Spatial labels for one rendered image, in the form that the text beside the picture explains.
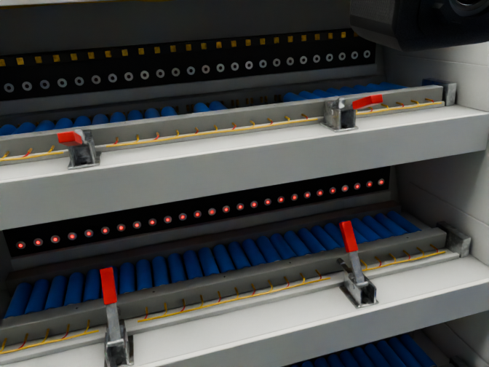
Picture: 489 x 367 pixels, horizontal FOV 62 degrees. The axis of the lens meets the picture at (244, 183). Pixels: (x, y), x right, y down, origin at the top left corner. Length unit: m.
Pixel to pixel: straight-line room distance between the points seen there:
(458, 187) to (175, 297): 0.39
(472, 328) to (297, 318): 0.28
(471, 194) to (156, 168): 0.39
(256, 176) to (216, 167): 0.04
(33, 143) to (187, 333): 0.25
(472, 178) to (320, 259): 0.22
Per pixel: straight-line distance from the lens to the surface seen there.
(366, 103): 0.40
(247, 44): 0.59
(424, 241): 0.59
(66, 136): 0.34
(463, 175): 0.59
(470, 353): 0.68
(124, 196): 0.40
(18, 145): 0.45
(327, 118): 0.47
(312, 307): 0.48
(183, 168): 0.39
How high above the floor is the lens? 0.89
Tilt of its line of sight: 5 degrees down
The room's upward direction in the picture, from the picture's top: 8 degrees counter-clockwise
